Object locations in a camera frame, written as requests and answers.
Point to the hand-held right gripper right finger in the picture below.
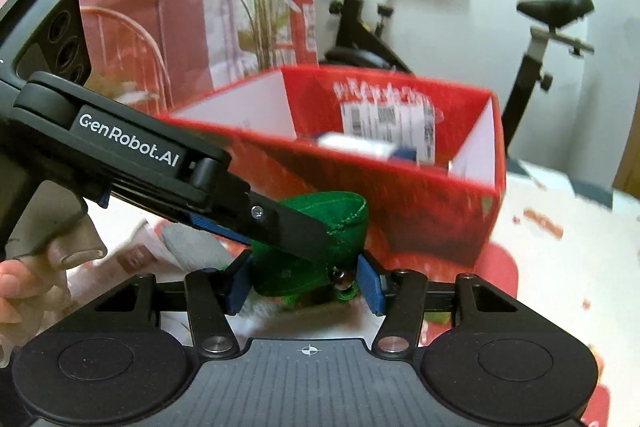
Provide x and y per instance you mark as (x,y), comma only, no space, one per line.
(372,287)

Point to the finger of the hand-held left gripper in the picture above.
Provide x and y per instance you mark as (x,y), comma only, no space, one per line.
(215,227)
(280,227)

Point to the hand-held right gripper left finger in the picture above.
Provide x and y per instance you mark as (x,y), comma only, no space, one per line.
(237,287)

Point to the green felt hat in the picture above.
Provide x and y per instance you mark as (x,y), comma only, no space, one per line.
(345,212)

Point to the red strawberry print box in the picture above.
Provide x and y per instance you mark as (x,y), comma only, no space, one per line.
(425,217)

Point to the person's left hand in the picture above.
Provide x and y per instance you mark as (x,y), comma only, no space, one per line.
(30,292)

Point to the grey knit cloth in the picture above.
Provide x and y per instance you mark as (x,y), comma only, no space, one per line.
(190,247)

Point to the white and blue cloth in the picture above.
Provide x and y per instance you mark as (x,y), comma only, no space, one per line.
(350,142)

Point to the white printed tablecloth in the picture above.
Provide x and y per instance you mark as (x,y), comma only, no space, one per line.
(550,257)

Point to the black exercise bike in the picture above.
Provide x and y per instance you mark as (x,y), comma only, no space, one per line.
(352,4)

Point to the wooden door frame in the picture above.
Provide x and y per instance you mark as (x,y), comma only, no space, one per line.
(631,167)

